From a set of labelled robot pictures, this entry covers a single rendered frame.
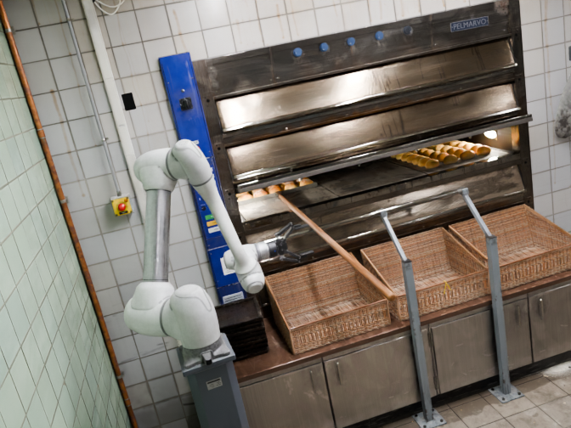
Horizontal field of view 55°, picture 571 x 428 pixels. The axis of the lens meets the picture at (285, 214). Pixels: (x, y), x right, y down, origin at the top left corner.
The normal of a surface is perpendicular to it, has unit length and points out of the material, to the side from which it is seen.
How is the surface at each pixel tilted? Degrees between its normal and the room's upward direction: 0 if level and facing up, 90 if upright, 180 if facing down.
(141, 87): 90
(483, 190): 70
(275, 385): 90
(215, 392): 90
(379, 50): 90
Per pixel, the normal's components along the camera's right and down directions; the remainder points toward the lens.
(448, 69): 0.15, -0.11
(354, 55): 0.24, 0.22
